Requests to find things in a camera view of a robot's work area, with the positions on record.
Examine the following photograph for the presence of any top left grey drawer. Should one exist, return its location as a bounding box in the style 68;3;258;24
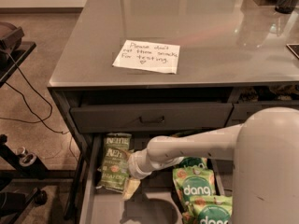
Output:
70;103;233;133

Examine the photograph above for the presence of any green jalapeno chip bag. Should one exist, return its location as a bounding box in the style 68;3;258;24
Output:
97;147;129;192

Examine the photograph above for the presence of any grey metal cabinet counter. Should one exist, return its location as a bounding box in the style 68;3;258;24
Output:
47;0;299;221

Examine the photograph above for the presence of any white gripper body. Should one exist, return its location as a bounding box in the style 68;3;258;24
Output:
128;149;154;179

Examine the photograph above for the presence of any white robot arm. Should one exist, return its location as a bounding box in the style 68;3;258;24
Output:
128;107;299;224

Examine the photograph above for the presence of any black cable on floor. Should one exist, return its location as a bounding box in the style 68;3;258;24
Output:
0;51;71;135

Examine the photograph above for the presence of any green dang bag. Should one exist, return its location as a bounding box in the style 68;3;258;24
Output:
173;166;216;208
182;195;233;224
178;157;207;169

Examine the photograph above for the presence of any front green Dang bag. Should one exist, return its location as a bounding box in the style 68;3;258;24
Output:
182;195;233;224

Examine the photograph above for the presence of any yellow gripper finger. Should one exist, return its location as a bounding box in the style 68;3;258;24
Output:
122;177;141;201
121;150;134;161

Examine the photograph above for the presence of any top right grey drawer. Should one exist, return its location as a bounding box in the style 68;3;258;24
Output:
226;100;299;126

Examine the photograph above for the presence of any white handwritten paper note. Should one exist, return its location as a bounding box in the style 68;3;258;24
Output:
112;40;180;74

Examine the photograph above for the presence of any black side cart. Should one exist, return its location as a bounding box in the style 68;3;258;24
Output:
0;21;50;224

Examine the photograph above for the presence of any rear green Kettle chip bag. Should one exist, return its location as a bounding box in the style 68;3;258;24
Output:
104;133;132;150

